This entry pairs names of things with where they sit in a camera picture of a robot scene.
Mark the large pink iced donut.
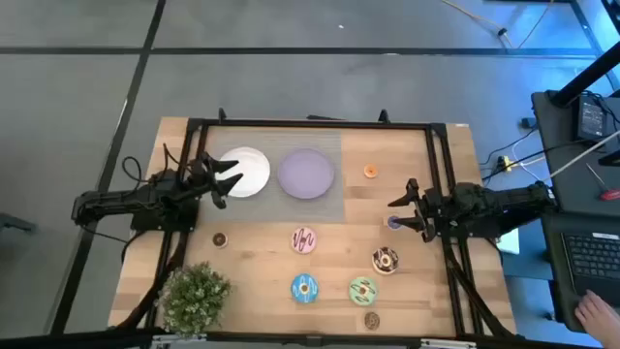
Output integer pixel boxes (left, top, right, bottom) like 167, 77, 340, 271
290, 226, 319, 255

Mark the grey power supply box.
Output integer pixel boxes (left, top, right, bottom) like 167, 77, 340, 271
577, 95, 606, 142

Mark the grey woven table mat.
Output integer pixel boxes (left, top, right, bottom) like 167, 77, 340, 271
201, 126, 347, 224

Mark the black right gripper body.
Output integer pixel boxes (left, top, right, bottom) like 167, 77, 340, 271
417, 187, 443, 242

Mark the purple round plate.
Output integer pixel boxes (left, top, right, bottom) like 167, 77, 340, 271
276, 147, 336, 201

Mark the grey chair base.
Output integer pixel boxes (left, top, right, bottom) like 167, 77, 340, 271
0, 211, 39, 235

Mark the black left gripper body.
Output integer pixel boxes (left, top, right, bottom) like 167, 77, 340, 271
186, 153, 228, 210

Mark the black side desk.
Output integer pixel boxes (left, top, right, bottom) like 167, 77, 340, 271
531, 89, 620, 335

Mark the white box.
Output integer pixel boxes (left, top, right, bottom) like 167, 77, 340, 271
496, 227, 520, 256

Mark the red handled screwdriver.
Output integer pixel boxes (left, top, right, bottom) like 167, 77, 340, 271
584, 163, 620, 203

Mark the black laptop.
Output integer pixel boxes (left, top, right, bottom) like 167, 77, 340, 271
560, 231, 620, 307

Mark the large green iced donut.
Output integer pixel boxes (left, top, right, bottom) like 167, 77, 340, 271
348, 276, 379, 307

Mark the large blue iced donut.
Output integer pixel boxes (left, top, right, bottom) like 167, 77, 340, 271
290, 273, 321, 304

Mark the black slanted pole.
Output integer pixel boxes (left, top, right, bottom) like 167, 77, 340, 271
550, 42, 620, 108

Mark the bushy green artificial plant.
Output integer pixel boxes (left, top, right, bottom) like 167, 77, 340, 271
155, 261, 233, 338

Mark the person's hand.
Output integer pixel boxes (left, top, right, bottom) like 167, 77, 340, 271
573, 289, 620, 348

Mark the white round plate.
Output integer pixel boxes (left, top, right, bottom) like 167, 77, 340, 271
215, 146, 272, 199

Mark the black camera rig beam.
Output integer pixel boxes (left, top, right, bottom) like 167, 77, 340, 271
0, 328, 620, 349

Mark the black aluminium table frame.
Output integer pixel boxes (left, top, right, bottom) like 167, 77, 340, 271
113, 107, 517, 340

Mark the large chocolate iced donut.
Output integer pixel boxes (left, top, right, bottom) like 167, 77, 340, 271
371, 246, 400, 276

